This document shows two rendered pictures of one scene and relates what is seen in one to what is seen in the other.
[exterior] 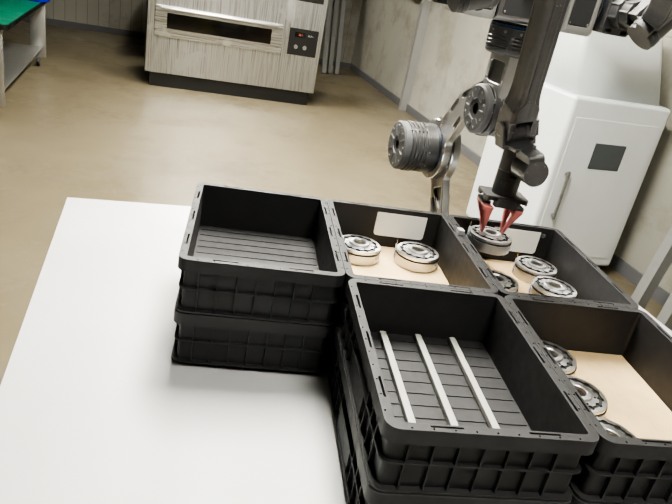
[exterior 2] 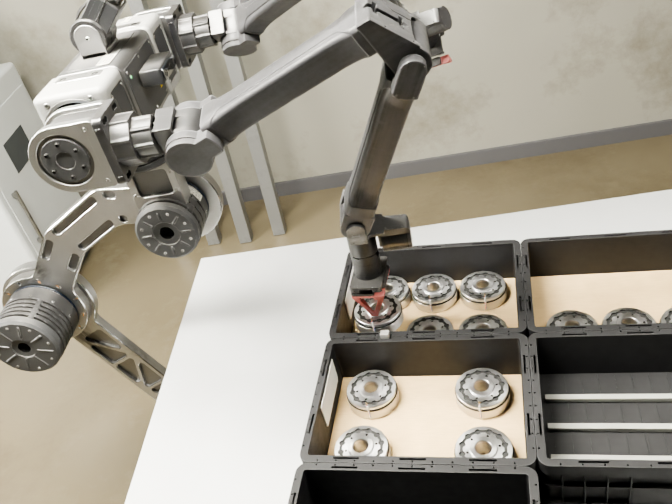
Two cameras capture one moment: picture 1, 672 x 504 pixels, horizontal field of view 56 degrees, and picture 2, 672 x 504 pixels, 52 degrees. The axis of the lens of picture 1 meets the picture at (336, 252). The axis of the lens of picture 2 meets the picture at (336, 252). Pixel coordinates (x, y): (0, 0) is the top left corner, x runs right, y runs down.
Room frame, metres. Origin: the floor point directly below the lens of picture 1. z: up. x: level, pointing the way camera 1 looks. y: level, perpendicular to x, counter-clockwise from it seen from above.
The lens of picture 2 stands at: (0.91, 0.64, 1.89)
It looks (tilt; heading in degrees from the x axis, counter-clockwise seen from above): 36 degrees down; 299
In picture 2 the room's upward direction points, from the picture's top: 14 degrees counter-clockwise
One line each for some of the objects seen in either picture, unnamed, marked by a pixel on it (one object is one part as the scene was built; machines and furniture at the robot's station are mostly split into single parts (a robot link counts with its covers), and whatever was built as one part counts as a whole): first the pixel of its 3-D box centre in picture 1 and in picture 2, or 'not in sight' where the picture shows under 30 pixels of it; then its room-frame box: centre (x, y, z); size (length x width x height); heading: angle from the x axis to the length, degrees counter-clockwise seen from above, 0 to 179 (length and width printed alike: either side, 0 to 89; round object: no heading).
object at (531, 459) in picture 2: (402, 245); (419, 398); (1.25, -0.14, 0.92); 0.40 x 0.30 x 0.02; 11
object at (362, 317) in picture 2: (490, 234); (377, 309); (1.39, -0.35, 0.93); 0.10 x 0.10 x 0.01
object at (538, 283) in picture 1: (554, 287); (433, 288); (1.32, -0.50, 0.86); 0.10 x 0.10 x 0.01
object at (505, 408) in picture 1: (446, 379); (652, 415); (0.85, -0.21, 0.87); 0.40 x 0.30 x 0.11; 11
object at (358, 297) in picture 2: (492, 213); (372, 294); (1.39, -0.34, 0.98); 0.07 x 0.07 x 0.09; 9
